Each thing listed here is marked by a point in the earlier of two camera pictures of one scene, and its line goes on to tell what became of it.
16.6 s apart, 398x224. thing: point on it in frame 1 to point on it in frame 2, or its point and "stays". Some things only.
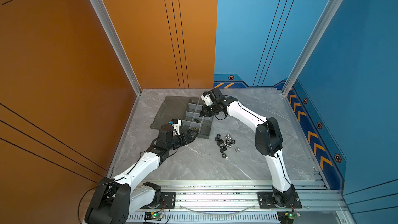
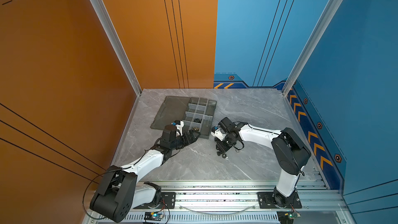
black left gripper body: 180,141 stays
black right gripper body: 211,110 to 225,143
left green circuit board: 150,215 stays
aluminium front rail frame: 237,202 stays
